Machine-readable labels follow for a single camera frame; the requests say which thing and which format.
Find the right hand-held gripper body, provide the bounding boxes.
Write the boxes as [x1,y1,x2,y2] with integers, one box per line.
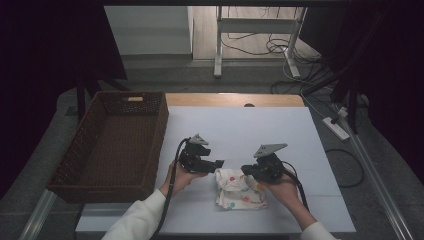
[252,143,288,183]

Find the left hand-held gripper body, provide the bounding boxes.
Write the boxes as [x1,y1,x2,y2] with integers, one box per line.
[178,133,215,174]

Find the white fruit-print pants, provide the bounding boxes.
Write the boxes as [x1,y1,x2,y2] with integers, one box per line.
[214,167,269,211]

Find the brown wicker basket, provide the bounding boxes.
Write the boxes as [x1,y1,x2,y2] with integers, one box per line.
[46,91,170,204]

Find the person's left hand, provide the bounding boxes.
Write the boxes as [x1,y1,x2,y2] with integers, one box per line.
[159,161,208,198]

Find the person's right hand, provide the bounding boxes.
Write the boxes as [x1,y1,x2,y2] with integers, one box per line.
[262,171,299,205]

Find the white table cover sheet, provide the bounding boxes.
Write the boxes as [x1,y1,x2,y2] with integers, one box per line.
[75,105,357,234]

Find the white power strip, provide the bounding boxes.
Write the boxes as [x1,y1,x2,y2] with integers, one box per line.
[321,116,351,141]

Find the black metal stand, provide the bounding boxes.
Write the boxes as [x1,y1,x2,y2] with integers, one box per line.
[74,69,131,118]
[301,64,371,134]

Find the dark curtain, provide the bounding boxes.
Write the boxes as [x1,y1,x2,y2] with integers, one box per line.
[299,0,424,189]
[0,0,128,198]

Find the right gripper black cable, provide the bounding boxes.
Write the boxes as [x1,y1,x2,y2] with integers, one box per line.
[281,160,310,212]

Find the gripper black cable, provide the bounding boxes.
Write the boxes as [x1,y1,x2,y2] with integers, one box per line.
[151,138,191,240]
[281,160,310,212]

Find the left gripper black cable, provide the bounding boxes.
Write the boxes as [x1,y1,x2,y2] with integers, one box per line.
[151,138,191,240]

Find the looped black floor cable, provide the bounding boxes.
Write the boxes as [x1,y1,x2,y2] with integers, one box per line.
[324,148,365,189]

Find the white metal desk frame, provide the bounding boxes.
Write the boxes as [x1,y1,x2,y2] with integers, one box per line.
[213,5,308,80]

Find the tangle of black floor cables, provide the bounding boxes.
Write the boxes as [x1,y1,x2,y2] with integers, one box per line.
[220,5,334,96]

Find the aluminium frame rail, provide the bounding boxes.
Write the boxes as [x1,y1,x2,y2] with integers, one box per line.
[333,103,414,240]
[18,189,58,240]

